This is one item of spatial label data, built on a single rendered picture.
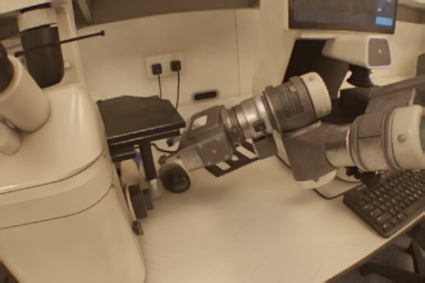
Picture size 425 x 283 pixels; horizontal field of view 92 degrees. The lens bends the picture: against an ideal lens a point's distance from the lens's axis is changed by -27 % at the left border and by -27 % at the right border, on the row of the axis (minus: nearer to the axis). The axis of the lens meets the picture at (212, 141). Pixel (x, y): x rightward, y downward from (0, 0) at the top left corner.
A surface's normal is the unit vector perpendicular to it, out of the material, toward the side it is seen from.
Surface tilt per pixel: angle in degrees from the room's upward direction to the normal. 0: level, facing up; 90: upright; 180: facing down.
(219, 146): 90
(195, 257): 0
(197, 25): 90
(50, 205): 90
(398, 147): 91
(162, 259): 0
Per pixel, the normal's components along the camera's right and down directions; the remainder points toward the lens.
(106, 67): 0.34, 0.40
